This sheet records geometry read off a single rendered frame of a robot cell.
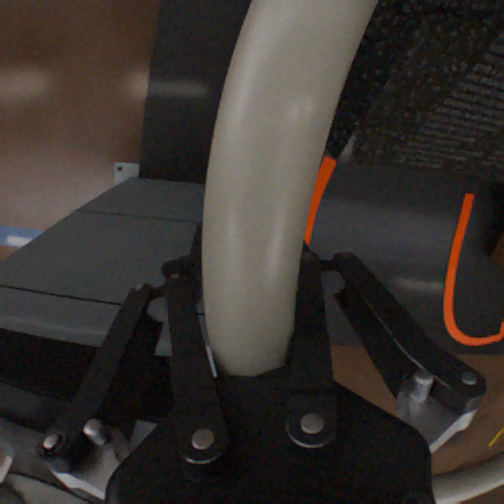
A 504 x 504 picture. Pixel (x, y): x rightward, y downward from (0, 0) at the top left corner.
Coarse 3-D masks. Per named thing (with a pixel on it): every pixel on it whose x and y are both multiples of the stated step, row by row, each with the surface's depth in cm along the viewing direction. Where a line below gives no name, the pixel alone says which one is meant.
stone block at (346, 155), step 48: (384, 0) 23; (432, 0) 20; (480, 0) 18; (384, 48) 26; (432, 48) 24; (480, 48) 23; (384, 96) 31; (432, 96) 30; (480, 96) 28; (336, 144) 41; (384, 144) 39; (432, 144) 37; (480, 144) 35
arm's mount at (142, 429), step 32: (0, 352) 30; (32, 352) 31; (64, 352) 32; (96, 352) 33; (0, 384) 26; (32, 384) 27; (64, 384) 28; (160, 384) 31; (0, 416) 30; (32, 416) 29; (160, 416) 27
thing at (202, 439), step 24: (168, 264) 15; (168, 288) 14; (168, 312) 13; (192, 312) 12; (192, 336) 11; (192, 360) 9; (192, 384) 8; (192, 408) 7; (216, 408) 7; (192, 432) 7; (216, 432) 6; (192, 456) 6; (216, 456) 6
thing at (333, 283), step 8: (304, 240) 19; (304, 248) 18; (320, 264) 16; (328, 264) 16; (328, 272) 15; (336, 272) 15; (328, 280) 15; (336, 280) 15; (344, 280) 15; (328, 288) 15; (336, 288) 15; (344, 288) 15
